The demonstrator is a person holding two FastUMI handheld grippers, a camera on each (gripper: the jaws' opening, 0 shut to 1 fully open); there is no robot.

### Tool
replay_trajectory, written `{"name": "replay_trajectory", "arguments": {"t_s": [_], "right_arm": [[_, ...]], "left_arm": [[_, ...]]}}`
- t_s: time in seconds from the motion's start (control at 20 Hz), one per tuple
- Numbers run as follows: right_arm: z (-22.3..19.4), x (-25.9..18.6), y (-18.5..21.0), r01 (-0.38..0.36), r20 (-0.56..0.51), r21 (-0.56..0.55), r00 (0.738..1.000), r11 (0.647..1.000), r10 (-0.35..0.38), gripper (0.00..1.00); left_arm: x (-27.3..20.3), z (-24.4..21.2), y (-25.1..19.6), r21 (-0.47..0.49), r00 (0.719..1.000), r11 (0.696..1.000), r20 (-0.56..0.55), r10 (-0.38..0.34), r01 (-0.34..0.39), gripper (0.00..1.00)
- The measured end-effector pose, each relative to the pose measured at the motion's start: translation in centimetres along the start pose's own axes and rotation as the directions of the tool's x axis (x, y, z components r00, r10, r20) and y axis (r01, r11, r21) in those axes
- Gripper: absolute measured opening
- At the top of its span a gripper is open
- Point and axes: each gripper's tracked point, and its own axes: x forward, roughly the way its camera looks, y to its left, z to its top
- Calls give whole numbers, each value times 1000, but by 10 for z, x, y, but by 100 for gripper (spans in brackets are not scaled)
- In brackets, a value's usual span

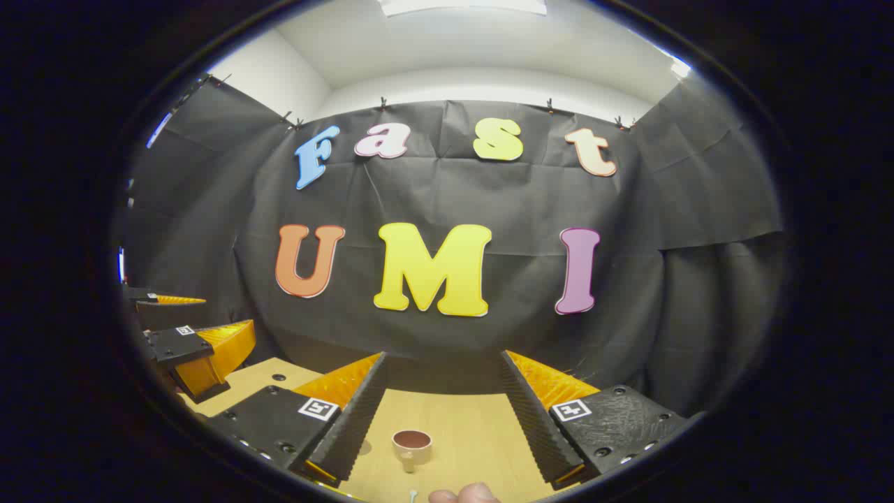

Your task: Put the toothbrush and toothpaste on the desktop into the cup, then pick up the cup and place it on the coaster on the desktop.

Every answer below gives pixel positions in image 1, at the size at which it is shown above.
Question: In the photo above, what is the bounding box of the wooden desktop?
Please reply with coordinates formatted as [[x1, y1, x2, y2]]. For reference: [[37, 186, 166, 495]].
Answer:
[[178, 358, 601, 503]]

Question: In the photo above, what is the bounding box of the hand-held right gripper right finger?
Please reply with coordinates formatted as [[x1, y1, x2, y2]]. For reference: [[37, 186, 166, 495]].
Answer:
[[499, 350, 694, 491]]

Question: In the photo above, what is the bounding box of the ceiling light panel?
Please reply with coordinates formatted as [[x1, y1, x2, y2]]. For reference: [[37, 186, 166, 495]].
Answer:
[[379, 0, 549, 17]]

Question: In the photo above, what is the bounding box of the beige cup with handle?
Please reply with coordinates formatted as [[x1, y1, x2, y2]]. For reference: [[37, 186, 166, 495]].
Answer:
[[392, 430, 433, 474]]

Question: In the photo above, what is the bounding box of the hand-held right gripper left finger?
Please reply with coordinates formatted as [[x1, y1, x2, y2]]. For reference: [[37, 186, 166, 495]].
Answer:
[[206, 351, 389, 488]]

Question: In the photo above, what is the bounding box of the black backdrop cloth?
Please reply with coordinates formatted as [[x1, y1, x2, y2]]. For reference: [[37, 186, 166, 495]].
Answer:
[[122, 73, 786, 420]]

